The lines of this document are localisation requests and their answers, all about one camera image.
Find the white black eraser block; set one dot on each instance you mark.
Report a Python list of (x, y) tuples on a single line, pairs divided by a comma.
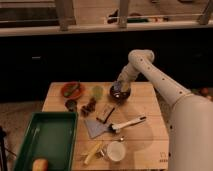
[(105, 112)]

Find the orange fruit toy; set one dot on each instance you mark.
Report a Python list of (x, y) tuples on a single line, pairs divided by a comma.
[(40, 165)]

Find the black tripod stand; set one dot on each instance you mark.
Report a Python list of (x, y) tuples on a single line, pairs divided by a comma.
[(3, 159)]

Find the yellow banana toy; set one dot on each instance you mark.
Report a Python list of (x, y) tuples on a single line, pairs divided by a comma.
[(91, 152)]

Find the green plastic bin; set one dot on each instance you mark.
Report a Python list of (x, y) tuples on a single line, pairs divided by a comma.
[(49, 135)]

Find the dark purple bowl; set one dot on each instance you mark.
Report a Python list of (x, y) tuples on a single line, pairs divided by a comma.
[(120, 96)]

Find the orange plate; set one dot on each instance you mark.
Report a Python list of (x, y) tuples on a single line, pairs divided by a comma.
[(76, 94)]

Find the white cup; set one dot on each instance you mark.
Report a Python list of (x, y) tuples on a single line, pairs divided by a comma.
[(116, 151)]

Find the dark green small cup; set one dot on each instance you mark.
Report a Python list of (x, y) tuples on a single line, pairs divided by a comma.
[(71, 105)]

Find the light green cup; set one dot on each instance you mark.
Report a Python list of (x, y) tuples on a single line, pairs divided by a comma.
[(97, 92)]

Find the blue grey sponge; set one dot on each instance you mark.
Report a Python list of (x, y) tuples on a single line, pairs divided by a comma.
[(117, 87)]

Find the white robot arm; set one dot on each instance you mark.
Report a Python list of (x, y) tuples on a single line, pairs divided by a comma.
[(191, 118)]

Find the green pickle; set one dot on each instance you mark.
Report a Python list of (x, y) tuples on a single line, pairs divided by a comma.
[(70, 89)]

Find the brown pine cone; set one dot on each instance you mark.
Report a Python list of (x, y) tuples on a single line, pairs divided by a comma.
[(90, 107)]

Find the grey triangular cloth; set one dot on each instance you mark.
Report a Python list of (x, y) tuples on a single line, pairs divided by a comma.
[(95, 128)]

